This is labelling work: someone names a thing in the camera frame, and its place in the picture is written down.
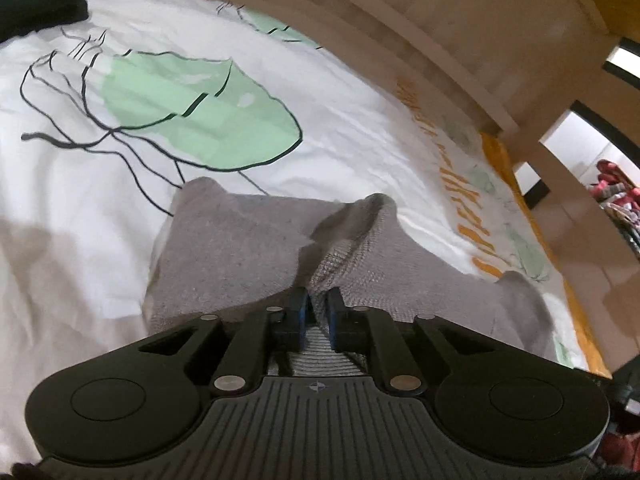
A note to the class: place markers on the grey knit hoodie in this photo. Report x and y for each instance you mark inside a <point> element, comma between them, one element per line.
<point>240,255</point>

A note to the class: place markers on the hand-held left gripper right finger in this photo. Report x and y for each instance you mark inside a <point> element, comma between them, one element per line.
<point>332,312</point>

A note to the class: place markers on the pile of colourful clothes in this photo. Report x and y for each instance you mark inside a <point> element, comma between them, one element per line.
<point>617,200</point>

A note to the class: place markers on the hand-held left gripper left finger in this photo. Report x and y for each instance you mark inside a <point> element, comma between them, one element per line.
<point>301,312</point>

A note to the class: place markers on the white leaf-print blanket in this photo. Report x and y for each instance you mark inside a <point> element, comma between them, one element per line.
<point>350,125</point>

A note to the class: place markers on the black folded cloth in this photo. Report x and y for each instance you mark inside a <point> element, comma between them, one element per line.
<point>35,2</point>

